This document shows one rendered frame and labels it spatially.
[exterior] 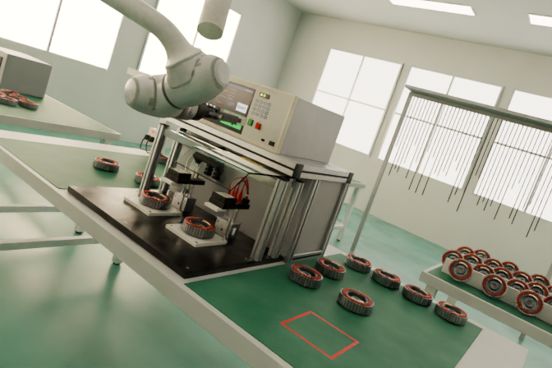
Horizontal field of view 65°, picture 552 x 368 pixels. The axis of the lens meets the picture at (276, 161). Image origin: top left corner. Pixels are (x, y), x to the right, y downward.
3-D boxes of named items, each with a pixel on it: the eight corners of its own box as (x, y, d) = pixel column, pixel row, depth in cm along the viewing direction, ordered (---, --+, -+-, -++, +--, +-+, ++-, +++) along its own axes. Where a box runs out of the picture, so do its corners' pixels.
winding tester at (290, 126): (275, 154, 145) (296, 95, 143) (190, 117, 170) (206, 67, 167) (328, 163, 178) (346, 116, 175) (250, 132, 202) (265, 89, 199)
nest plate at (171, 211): (148, 216, 148) (149, 213, 148) (123, 199, 157) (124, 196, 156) (181, 215, 161) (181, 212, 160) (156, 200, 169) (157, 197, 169)
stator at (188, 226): (195, 241, 137) (199, 229, 137) (174, 226, 144) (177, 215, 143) (219, 238, 146) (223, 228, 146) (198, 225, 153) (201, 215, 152)
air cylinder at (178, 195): (183, 211, 166) (187, 198, 166) (171, 204, 170) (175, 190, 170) (192, 211, 170) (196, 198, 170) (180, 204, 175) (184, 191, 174)
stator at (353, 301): (338, 293, 143) (342, 282, 143) (370, 306, 141) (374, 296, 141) (335, 305, 132) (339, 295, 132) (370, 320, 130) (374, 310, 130)
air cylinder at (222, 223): (227, 238, 153) (232, 224, 152) (213, 229, 157) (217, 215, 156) (236, 237, 157) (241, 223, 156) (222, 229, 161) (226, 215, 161)
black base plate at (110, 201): (184, 279, 116) (186, 271, 116) (66, 190, 152) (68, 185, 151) (280, 261, 155) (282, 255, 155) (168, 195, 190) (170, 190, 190)
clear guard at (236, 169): (230, 190, 118) (236, 171, 118) (174, 162, 132) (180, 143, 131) (292, 194, 145) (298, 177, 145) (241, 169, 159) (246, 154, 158)
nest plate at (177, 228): (195, 247, 135) (195, 243, 135) (165, 227, 143) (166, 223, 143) (226, 244, 147) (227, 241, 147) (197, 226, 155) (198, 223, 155)
